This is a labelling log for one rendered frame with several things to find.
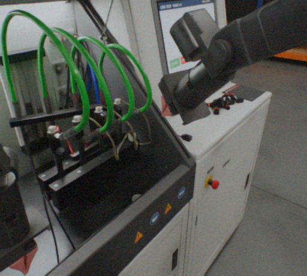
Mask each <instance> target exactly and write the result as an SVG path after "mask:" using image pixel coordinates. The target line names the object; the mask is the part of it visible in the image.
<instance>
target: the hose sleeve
mask: <svg viewBox="0 0 307 276"><path fill-rule="evenodd" d="M75 127H76V126H73V127H72V128H71V129H69V130H67V131H65V132H64V133H62V134H61V136H62V138H63V139H67V138H69V137H71V136H73V135H75V134H78V133H79V132H80V131H79V132H77V131H76V130H75Z"/></svg>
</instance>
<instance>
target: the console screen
mask: <svg viewBox="0 0 307 276"><path fill-rule="evenodd" d="M151 6H152V14H153V20H154V25H155V32H156V39H157V44H158V51H159V58H160V62H161V66H162V73H163V75H165V74H169V73H174V72H177V71H182V70H189V71H191V70H192V69H193V68H194V66H195V64H196V63H198V62H199V61H196V62H186V61H185V60H184V59H183V57H182V55H181V53H180V51H179V49H178V48H177V45H176V44H175V42H174V39H172V37H171V35H170V34H169V29H170V27H171V26H172V25H173V24H174V23H175V21H177V20H178V19H179V18H181V17H182V15H184V12H186V11H191V10H197V9H201V8H205V9H207V11H208V12H209V14H210V16H211V17H212V18H213V20H214V21H215V23H217V25H218V27H219V24H218V10H217V3H216V0H151Z"/></svg>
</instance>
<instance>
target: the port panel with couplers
mask: <svg viewBox="0 0 307 276"><path fill-rule="evenodd" d="M45 24H46V25H47V26H48V27H51V26H56V27H57V28H61V29H63V30H65V31H67V32H69V33H70V34H71V35H72V36H73V37H74V38H75V39H77V37H79V36H78V35H77V32H76V23H75V19H68V20H60V21H54V22H45ZM54 34H55V35H56V37H58V38H59V40H60V41H61V43H62V44H63V45H64V46H65V48H66V50H68V52H69V54H70V55H71V49H72V47H73V45H72V44H71V42H70V41H67V39H66V38H65V37H63V35H61V34H58V33H55V32H54ZM45 45H46V49H47V54H48V59H49V65H50V72H51V75H52V82H53V85H54V89H55V95H56V101H57V105H58V107H60V106H64V105H66V99H67V97H66V96H65V95H66V94H67V62H66V61H65V60H64V57H63V56H62V55H61V53H60V51H59V50H58V48H57V47H56V46H55V45H54V44H53V42H52V41H51V39H50V38H49V37H48V36H47V37H46V40H45ZM74 63H75V65H77V55H76V54H75V60H74ZM81 66H83V63H82V62H80V66H79V72H80V75H81V77H82V79H83V76H82V67H81ZM71 93H72V89H71V79H70V87H69V96H70V98H71V100H72V94H71ZM77 94H78V97H79V94H80V91H79V87H78V86H77Z"/></svg>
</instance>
